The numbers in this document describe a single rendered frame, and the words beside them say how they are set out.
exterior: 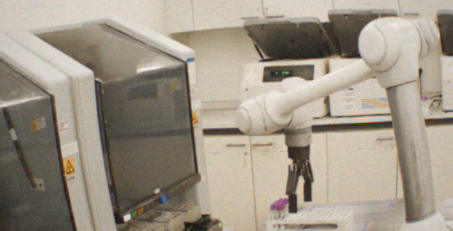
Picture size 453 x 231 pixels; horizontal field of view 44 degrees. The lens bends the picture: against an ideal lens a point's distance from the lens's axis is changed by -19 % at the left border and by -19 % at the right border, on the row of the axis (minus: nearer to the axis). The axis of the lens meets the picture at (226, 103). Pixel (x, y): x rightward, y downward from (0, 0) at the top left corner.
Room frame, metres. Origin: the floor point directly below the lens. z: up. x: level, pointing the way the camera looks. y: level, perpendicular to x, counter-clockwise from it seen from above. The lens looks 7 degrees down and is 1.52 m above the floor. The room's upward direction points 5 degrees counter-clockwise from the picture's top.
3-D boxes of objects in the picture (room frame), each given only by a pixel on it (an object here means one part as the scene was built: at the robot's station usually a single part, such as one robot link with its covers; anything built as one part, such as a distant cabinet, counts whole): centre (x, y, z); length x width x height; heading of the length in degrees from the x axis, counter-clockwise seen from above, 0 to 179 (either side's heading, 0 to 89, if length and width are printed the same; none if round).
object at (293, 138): (2.07, -0.21, 1.16); 0.09 x 0.09 x 0.06
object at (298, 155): (2.07, -0.21, 1.08); 0.08 x 0.07 x 0.09; 152
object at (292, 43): (4.41, -0.46, 1.22); 0.62 x 0.56 x 0.64; 155
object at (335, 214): (2.05, -0.25, 0.85); 0.30 x 0.10 x 0.06; 62
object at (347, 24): (4.19, -1.00, 1.24); 0.62 x 0.56 x 0.69; 158
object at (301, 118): (2.06, -0.20, 1.26); 0.13 x 0.11 x 0.16; 132
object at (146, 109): (2.23, 0.47, 1.28); 0.61 x 0.51 x 0.63; 157
